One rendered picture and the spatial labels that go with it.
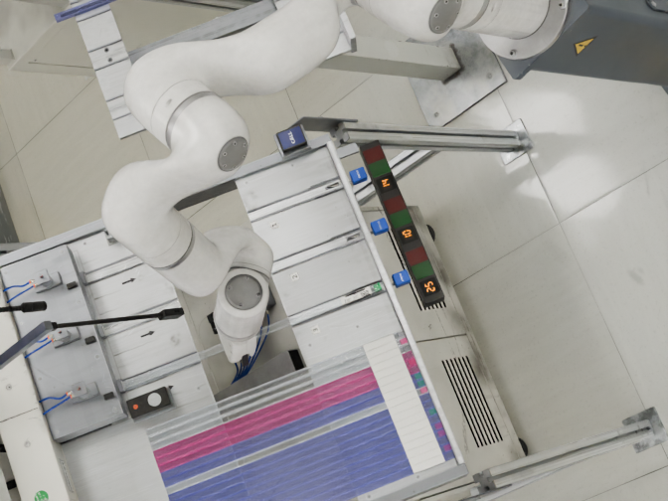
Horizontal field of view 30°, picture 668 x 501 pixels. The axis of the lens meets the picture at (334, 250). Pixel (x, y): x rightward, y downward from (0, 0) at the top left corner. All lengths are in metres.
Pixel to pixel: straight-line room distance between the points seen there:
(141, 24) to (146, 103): 1.68
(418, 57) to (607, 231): 0.60
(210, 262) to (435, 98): 1.36
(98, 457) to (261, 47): 0.91
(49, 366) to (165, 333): 0.22
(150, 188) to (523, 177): 1.45
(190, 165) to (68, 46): 1.75
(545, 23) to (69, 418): 1.08
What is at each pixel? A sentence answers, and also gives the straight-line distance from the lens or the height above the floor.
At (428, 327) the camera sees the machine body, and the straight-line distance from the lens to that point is 2.91.
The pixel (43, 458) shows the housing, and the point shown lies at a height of 1.24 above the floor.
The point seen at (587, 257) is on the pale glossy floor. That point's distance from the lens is 2.93.
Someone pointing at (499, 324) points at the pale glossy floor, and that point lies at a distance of 3.07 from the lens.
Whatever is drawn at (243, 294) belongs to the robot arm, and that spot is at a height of 1.13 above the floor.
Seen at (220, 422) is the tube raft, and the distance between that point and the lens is 2.30.
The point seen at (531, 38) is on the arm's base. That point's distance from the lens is 2.18.
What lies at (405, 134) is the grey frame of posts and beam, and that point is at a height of 0.45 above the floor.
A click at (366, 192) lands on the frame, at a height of 0.32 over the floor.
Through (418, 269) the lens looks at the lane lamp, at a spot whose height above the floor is 0.66.
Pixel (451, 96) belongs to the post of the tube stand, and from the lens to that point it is 3.12.
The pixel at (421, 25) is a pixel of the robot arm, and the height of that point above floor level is 1.10.
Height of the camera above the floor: 2.54
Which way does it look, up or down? 49 degrees down
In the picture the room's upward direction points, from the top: 94 degrees counter-clockwise
